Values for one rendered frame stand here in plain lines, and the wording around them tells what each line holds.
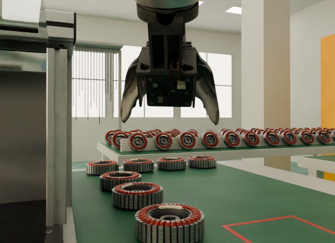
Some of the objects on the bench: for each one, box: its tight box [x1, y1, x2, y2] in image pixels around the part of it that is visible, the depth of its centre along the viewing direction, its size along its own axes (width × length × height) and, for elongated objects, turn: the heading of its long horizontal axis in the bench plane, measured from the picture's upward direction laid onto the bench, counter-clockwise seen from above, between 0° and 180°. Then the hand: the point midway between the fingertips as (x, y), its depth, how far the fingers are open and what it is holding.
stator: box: [135, 203, 204, 243], centre depth 47 cm, size 11×11×4 cm
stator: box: [112, 182, 163, 210], centre depth 64 cm, size 11×11×4 cm
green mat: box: [72, 163, 335, 243], centre depth 71 cm, size 94×61×1 cm
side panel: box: [66, 58, 72, 207], centre depth 76 cm, size 28×3×32 cm
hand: (169, 120), depth 48 cm, fingers open, 14 cm apart
